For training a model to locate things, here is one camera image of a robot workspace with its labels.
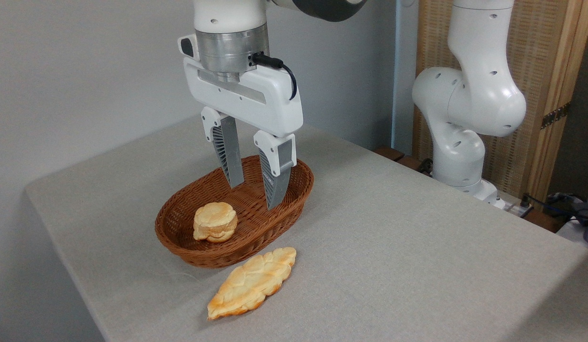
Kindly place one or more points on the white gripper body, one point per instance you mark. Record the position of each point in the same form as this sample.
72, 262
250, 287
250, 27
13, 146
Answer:
255, 102

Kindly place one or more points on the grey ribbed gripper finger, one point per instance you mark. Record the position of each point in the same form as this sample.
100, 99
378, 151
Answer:
229, 152
277, 175

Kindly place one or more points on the dark grey bundled object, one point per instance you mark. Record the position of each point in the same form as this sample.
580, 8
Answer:
583, 216

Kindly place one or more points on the dark metal screen hinge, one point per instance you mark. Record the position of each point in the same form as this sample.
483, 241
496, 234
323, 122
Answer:
555, 115

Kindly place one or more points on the wooden rattan folding screen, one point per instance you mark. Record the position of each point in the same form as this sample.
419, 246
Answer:
541, 57

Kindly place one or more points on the brown wicker oval basket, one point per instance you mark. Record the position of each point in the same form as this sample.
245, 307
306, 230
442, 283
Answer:
255, 232

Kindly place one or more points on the long braided golden bread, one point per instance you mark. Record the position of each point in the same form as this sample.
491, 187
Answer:
251, 282

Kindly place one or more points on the round golden bread roll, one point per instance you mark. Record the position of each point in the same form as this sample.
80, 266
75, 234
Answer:
215, 221

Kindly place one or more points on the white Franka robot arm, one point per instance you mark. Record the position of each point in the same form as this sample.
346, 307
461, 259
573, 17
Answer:
469, 95

